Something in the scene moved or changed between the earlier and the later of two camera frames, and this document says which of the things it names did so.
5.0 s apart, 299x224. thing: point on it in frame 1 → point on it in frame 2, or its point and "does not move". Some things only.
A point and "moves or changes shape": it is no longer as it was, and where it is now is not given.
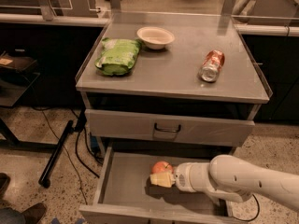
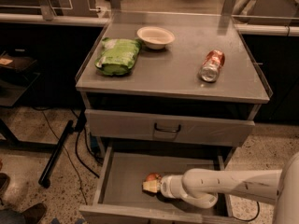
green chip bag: x=117 y=55 does not move
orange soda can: x=211 y=65 does not move
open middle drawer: x=125 y=194 does not move
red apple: x=161 y=167 moves or changes shape
